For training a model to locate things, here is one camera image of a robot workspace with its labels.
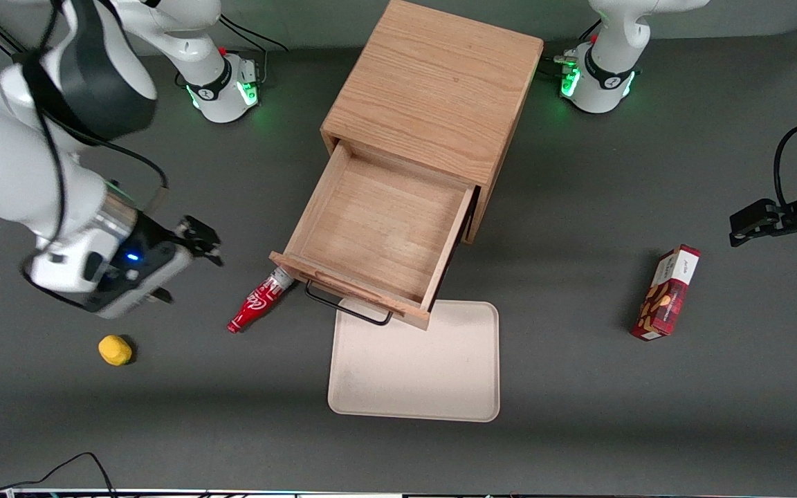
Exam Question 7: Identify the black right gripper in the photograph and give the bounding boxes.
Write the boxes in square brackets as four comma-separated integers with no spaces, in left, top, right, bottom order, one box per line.
[113,213,225,281]

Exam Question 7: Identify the wooden drawer with black handle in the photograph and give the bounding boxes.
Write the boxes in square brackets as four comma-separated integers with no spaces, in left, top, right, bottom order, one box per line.
[269,141,477,331]

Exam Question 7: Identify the wooden two-drawer cabinet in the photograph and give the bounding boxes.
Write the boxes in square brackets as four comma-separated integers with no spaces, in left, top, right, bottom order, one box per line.
[320,0,545,245]

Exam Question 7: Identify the red cola bottle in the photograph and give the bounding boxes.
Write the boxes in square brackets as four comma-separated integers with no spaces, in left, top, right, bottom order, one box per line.
[226,269,296,335]

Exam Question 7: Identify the red cookie box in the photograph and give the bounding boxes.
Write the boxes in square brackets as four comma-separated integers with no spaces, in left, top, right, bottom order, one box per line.
[630,244,702,342]

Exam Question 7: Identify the yellow lemon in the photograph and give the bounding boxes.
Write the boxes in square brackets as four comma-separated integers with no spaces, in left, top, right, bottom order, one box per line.
[98,334,134,367]

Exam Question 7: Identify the beige plastic tray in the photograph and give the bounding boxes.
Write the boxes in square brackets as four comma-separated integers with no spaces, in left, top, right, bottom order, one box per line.
[327,298,502,423]

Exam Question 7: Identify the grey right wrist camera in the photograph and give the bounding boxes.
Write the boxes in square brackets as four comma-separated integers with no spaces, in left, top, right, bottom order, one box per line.
[84,243,196,321]

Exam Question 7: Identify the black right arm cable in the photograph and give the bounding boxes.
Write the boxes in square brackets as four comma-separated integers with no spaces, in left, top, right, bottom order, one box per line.
[19,0,170,239]

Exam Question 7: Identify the black right base cables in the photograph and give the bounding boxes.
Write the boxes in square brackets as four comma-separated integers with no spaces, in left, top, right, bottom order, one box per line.
[216,15,289,88]

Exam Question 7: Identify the black base cables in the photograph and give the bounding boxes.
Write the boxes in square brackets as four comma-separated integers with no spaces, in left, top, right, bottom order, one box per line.
[540,19,604,78]
[216,15,289,88]

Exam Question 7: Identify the black left base cables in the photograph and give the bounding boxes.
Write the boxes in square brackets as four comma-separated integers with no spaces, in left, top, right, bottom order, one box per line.
[540,19,604,78]

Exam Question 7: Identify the black cable at table edge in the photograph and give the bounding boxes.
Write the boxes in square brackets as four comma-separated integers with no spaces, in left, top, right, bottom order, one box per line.
[0,436,120,498]

